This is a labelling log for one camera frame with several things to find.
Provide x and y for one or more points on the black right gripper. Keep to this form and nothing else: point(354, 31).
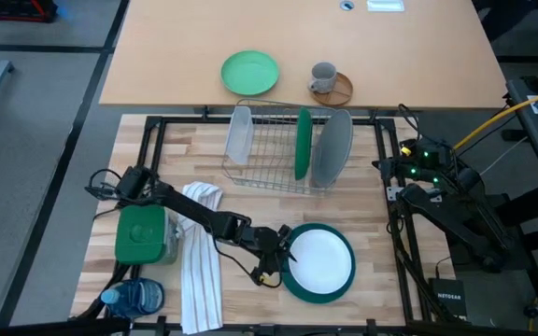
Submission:
point(411, 172)

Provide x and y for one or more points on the round desk grommet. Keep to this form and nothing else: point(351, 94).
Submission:
point(348, 5)

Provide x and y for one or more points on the dark green plate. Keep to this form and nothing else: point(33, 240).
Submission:
point(303, 144)

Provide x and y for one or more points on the black network switch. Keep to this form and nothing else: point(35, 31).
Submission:
point(448, 298)

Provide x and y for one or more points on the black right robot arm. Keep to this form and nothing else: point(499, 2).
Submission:
point(456, 219)

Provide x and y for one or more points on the brown divided wooden plate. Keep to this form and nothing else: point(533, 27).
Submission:
point(344, 91)

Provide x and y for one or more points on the white plate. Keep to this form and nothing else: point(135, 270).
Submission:
point(320, 261)

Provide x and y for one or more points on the red and black crate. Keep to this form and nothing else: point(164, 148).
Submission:
point(17, 9)

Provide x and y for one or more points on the blue water bottle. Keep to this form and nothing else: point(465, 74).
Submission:
point(136, 298)

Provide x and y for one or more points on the light wood desk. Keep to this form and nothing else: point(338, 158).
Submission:
point(180, 46)

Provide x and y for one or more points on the green lidded food container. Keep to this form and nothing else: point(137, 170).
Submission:
point(140, 235)

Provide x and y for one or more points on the white striped dish towel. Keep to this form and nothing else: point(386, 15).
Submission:
point(201, 261)

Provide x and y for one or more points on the white flat device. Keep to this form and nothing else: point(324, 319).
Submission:
point(386, 5)

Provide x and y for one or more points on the light green plate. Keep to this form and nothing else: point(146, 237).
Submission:
point(250, 72)

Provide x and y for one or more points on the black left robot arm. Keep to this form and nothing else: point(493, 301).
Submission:
point(185, 207)

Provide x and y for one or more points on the black side desk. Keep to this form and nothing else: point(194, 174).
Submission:
point(537, 135)

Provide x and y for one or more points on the gray plate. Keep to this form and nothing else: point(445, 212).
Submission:
point(332, 149)

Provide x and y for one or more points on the clear plastic utensil holder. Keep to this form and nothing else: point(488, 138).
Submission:
point(240, 135)

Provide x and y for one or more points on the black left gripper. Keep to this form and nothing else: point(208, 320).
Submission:
point(264, 245)

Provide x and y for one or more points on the gray mug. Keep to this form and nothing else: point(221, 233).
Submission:
point(323, 77)

